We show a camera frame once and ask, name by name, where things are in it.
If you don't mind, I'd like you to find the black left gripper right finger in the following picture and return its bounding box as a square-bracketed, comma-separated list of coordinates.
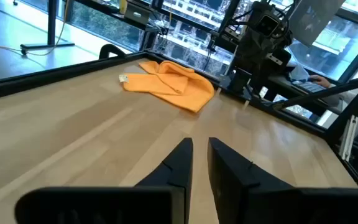
[207, 138, 358, 224]

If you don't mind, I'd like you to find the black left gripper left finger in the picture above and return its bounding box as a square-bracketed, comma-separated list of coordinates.
[14, 138, 194, 224]

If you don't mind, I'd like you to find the orange microfiber towel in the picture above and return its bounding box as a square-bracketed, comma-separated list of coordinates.
[118, 60, 216, 113]

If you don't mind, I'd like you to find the person's forearm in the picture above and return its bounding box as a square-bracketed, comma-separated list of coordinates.
[324, 83, 358, 119]

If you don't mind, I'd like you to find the black desk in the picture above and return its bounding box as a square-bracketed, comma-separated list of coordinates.
[267, 74, 343, 118]

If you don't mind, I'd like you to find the grey panel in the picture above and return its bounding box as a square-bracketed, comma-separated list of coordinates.
[287, 0, 346, 47]

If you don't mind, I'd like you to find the person's hand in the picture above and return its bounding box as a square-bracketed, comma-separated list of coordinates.
[308, 74, 332, 89]

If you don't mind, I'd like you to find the grey box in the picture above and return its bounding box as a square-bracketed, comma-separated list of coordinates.
[124, 1, 152, 26]

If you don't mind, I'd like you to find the black floor stand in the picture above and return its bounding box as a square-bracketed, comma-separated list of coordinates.
[19, 0, 76, 56]

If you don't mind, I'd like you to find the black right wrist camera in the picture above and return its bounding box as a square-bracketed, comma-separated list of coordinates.
[252, 8, 285, 39]

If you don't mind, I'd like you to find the white metal bracket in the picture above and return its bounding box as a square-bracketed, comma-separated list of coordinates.
[339, 114, 358, 162]

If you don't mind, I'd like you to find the black arched mount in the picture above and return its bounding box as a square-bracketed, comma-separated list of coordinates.
[98, 43, 127, 60]

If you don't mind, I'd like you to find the yellow floor cable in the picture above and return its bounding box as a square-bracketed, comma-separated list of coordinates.
[0, 0, 71, 57]

